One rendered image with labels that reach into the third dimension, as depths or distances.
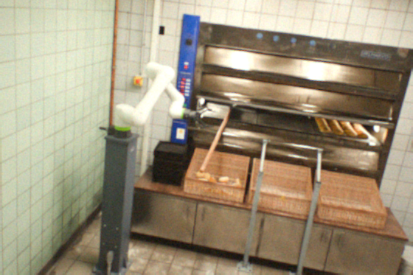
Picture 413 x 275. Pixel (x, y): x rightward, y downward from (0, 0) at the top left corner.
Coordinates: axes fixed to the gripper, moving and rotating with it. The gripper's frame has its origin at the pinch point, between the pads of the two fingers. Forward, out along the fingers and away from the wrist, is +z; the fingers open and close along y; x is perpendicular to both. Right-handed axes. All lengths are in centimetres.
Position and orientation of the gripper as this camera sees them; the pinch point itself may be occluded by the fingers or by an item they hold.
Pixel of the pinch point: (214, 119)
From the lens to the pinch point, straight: 325.2
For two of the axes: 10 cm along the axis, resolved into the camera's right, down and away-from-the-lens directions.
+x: -1.7, 2.5, -9.5
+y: -1.2, 9.5, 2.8
